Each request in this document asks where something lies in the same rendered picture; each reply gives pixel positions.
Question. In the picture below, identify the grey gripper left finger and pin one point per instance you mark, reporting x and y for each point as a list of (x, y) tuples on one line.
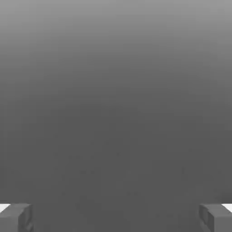
[(12, 217)]

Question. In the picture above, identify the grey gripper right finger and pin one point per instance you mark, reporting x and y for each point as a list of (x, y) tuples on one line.
[(217, 217)]

